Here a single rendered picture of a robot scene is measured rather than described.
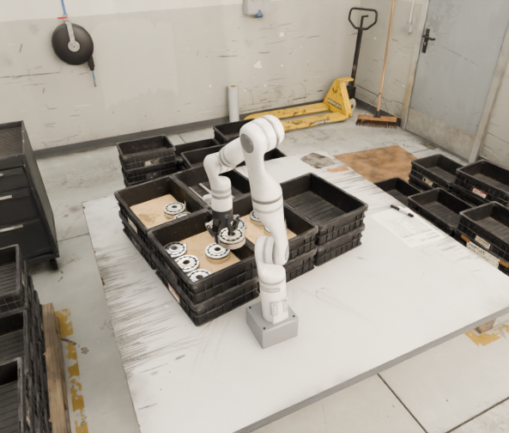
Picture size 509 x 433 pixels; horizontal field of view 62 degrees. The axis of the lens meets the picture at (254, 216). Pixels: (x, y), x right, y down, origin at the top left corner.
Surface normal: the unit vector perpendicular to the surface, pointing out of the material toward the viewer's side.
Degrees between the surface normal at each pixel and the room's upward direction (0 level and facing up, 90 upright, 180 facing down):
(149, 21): 90
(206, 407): 0
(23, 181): 90
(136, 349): 0
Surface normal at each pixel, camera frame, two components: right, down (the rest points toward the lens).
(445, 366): -0.01, -0.83
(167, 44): 0.43, 0.50
